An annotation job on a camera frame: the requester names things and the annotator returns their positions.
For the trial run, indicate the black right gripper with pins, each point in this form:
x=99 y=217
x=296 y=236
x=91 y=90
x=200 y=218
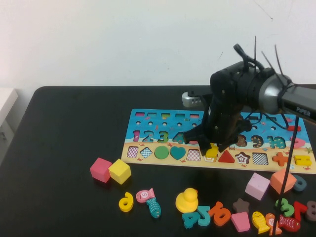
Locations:
x=219 y=123

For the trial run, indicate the yellow pentagon piece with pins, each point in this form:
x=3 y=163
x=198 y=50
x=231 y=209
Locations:
x=212 y=152

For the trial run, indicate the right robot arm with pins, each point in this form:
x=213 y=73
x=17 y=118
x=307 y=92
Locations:
x=269 y=91

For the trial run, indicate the red triangle piece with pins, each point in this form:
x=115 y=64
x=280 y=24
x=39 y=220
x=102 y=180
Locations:
x=227 y=158

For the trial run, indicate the pink number five piece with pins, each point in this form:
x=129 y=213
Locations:
x=193 y=142

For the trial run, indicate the teal heart piece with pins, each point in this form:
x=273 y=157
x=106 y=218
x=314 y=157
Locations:
x=177 y=152

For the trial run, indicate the green circle piece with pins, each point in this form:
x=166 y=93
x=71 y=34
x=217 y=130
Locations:
x=161 y=152

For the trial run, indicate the orange number ten piece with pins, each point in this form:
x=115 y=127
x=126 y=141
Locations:
x=214 y=209

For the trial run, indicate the brown star piece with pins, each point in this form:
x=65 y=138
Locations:
x=240 y=206

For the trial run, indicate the blue wooden puzzle board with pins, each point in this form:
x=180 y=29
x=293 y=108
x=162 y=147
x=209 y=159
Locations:
x=153 y=128

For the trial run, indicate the orange plus sign piece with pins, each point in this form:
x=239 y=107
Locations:
x=280 y=159

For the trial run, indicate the light blue number piece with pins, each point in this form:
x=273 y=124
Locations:
x=205 y=221

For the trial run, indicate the red minus sign piece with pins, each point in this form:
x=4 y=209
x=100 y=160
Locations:
x=290 y=128

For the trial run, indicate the pink trapezoid piece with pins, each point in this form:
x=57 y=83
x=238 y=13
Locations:
x=240 y=221

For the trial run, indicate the teal number four piece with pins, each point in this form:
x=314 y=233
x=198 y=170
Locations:
x=187 y=223

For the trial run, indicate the yellow equals sign piece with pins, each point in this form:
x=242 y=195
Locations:
x=297 y=160

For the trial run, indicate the pink greater-than sign piece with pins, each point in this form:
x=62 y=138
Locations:
x=301 y=143

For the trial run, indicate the slate blue number piece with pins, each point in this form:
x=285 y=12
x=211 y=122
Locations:
x=297 y=189

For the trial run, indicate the green number three piece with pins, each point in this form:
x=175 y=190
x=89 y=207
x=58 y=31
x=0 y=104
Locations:
x=287 y=211

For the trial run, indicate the yellow number six piece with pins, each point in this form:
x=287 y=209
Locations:
x=130 y=197

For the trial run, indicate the red number seven piece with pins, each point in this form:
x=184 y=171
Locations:
x=300 y=207

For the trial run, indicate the brown number eight piece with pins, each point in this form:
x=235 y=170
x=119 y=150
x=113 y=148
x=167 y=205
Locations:
x=308 y=217

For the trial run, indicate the light pink cube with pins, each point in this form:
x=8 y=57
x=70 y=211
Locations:
x=256 y=186

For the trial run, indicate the yellow duck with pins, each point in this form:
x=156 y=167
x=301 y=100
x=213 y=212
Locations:
x=186 y=201

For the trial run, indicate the salmon orange cube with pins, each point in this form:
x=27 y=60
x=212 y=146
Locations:
x=276 y=181

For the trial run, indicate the pink fish with five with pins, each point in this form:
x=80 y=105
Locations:
x=144 y=195

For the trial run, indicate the yellow fish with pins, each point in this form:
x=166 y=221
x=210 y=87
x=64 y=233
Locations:
x=259 y=221

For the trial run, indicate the teal patterned fish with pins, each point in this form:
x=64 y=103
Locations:
x=154 y=207

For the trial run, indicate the orange fish with ten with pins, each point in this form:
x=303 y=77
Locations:
x=269 y=219

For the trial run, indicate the yellow cube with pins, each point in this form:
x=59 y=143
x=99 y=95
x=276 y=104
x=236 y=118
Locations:
x=119 y=171

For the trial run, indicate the black zip tie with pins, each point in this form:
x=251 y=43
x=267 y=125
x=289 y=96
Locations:
x=278 y=59
x=270 y=64
x=255 y=49

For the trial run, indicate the red patterned fish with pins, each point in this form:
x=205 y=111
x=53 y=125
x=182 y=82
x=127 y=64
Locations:
x=290 y=223

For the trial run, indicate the magenta red cube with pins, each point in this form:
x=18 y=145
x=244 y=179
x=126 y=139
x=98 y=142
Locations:
x=100 y=169

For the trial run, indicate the white furniture slab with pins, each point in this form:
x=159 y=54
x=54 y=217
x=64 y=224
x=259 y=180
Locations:
x=7 y=101

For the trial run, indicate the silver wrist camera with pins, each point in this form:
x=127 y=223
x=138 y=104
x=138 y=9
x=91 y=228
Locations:
x=191 y=99

